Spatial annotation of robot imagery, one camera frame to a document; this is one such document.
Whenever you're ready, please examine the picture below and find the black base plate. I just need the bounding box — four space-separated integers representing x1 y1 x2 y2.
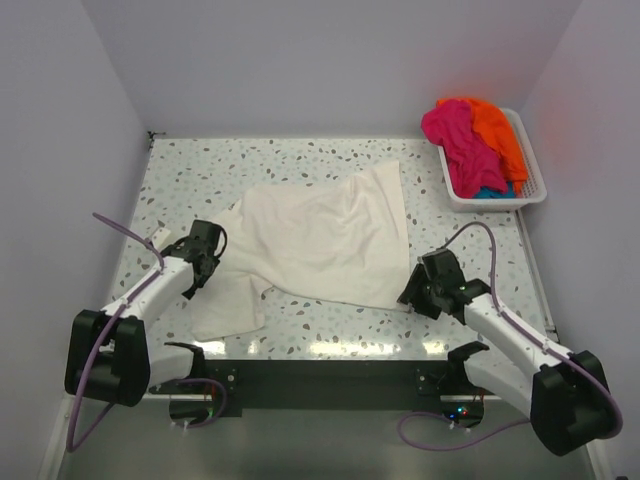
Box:
167 358 505 430

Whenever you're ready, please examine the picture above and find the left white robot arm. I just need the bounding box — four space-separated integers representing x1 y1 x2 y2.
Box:
64 217 228 407

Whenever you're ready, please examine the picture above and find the white plastic basket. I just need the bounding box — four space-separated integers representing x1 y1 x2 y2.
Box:
437 108 547 213

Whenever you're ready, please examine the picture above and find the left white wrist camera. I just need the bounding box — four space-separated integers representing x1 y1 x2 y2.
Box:
148 221 175 251

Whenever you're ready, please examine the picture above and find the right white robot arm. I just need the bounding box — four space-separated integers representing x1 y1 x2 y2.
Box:
398 248 622 456

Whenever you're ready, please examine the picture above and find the white t shirt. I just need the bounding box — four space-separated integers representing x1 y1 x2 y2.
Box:
189 161 410 341

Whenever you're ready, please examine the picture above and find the pink t shirt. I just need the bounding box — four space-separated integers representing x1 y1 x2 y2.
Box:
421 100 508 199

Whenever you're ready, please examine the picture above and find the aluminium rail frame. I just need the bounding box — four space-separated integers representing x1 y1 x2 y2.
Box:
514 209 614 480

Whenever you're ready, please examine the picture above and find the blue t shirt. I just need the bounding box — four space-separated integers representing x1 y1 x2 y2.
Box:
473 182 517 200

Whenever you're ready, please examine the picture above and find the orange t shirt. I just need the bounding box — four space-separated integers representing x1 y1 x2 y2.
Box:
436 98 528 195

